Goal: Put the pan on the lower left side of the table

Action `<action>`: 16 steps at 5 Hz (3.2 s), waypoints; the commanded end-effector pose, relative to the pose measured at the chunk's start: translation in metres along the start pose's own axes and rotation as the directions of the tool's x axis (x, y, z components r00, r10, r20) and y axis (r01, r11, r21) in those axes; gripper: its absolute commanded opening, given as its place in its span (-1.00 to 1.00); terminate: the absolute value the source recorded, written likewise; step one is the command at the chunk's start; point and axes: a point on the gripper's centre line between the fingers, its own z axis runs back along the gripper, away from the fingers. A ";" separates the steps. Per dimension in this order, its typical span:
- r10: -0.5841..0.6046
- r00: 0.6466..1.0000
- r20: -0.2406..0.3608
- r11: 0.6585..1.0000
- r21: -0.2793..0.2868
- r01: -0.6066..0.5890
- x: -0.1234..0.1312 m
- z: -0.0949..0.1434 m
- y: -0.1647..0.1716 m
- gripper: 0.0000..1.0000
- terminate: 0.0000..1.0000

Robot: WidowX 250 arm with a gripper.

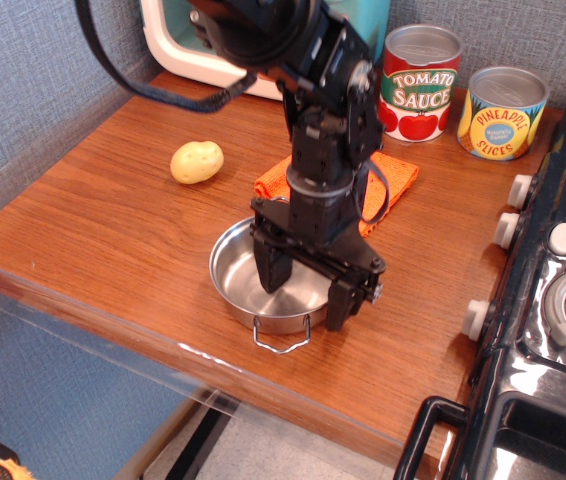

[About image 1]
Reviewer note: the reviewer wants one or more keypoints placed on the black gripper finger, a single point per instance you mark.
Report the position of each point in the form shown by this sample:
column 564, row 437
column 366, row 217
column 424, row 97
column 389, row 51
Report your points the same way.
column 344, row 300
column 274, row 266

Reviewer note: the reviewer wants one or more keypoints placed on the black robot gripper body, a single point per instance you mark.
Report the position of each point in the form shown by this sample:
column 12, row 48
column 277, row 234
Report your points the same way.
column 319, row 226

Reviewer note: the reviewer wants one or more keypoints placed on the stainless steel pot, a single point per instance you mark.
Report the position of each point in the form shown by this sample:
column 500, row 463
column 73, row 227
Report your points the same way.
column 282, row 321

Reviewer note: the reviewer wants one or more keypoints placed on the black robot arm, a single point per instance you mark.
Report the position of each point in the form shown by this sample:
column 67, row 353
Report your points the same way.
column 325, row 73

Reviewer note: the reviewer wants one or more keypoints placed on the orange folded cloth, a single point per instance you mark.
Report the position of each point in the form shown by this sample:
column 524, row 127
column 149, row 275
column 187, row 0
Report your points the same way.
column 400, row 176

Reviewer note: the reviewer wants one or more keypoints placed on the yellow toy potato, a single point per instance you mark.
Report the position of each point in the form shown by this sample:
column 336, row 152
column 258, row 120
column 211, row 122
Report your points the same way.
column 196, row 162

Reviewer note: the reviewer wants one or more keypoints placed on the tomato sauce can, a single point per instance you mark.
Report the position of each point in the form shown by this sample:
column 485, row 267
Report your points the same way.
column 421, row 63

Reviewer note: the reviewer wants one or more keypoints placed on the pineapple slices can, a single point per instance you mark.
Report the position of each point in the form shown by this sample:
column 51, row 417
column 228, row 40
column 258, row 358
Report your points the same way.
column 502, row 111

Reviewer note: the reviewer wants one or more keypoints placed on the black toy stove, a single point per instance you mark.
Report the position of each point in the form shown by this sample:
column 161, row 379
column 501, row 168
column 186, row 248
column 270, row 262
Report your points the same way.
column 514, row 424

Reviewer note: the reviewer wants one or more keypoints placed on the teal toy microwave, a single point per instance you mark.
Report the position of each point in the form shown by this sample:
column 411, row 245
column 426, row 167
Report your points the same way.
column 172, row 40

